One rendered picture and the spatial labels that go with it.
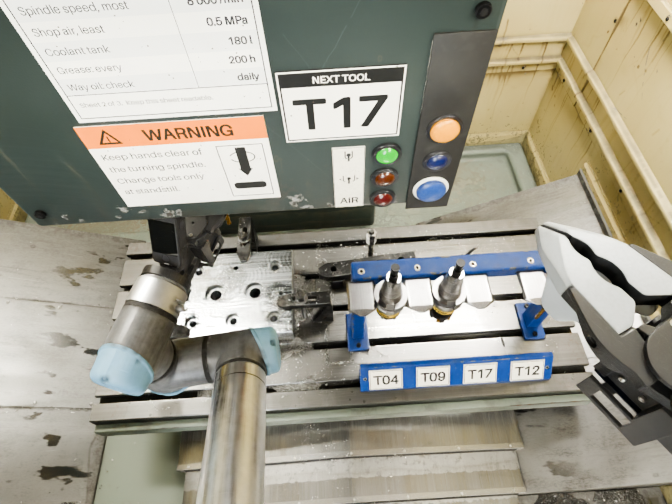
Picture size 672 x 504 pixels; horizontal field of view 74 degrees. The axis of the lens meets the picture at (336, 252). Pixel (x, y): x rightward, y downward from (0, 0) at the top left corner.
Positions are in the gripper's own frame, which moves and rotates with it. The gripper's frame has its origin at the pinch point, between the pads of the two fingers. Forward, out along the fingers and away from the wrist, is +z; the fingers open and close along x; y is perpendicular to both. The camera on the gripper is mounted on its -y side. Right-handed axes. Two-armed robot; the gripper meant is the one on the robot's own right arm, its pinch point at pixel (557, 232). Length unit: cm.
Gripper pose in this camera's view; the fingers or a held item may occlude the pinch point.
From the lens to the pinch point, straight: 36.3
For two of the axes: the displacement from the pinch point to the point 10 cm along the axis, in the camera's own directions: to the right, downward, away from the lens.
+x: 8.4, -4.8, 2.7
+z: -5.5, -7.0, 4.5
